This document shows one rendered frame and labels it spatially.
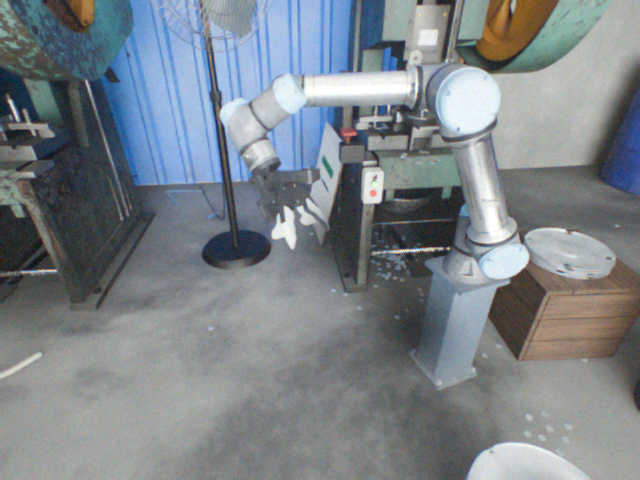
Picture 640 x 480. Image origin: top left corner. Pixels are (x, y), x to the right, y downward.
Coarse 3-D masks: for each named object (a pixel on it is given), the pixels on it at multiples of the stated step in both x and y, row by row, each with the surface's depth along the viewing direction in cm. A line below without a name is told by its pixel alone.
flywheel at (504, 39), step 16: (496, 0) 161; (528, 0) 142; (544, 0) 134; (496, 16) 162; (512, 16) 151; (528, 16) 142; (544, 16) 130; (496, 32) 162; (512, 32) 152; (528, 32) 138; (480, 48) 169; (496, 48) 157; (512, 48) 147
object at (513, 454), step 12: (504, 444) 84; (516, 444) 84; (480, 456) 82; (504, 456) 82; (516, 456) 83; (528, 456) 83; (540, 456) 83; (552, 456) 83; (480, 468) 80; (492, 468) 80; (504, 468) 80; (516, 468) 80; (528, 468) 80; (540, 468) 80; (552, 468) 81; (564, 468) 81; (576, 468) 80
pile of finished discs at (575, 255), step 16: (528, 240) 147; (544, 240) 147; (560, 240) 146; (576, 240) 147; (592, 240) 147; (528, 256) 144; (544, 256) 137; (560, 256) 137; (576, 256) 137; (592, 256) 137; (608, 256) 137; (560, 272) 134; (576, 272) 131; (592, 272) 130; (608, 272) 133
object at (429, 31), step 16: (432, 0) 143; (416, 16) 141; (432, 16) 142; (448, 16) 143; (416, 32) 144; (432, 32) 145; (416, 48) 147; (432, 48) 148; (400, 64) 156; (416, 64) 148; (432, 64) 148
